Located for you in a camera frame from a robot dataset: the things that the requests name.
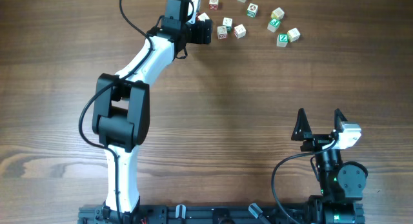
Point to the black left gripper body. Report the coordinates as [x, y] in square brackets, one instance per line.
[199, 33]

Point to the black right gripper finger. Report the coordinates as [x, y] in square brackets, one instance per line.
[302, 130]
[339, 121]

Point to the wooden block number one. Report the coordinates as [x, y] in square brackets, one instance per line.
[240, 31]

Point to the green letter Z block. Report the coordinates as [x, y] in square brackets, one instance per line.
[282, 40]

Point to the red number six block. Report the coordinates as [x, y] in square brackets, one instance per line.
[222, 32]

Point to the yellow edged wooden block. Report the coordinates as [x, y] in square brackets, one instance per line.
[278, 13]

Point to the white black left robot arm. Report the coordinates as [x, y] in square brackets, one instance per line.
[121, 115]

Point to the wooden block animal drawing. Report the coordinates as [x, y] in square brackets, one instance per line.
[202, 17]

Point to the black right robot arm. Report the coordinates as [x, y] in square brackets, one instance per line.
[341, 183]

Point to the red letter Q block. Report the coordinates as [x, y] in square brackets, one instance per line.
[214, 4]

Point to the yellow turtle wooden block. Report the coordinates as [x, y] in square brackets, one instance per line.
[293, 35]

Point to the green bordered picture block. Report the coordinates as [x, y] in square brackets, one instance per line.
[252, 10]

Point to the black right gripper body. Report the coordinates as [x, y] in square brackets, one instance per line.
[317, 142]

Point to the green letter wooden block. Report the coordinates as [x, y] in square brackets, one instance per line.
[228, 23]

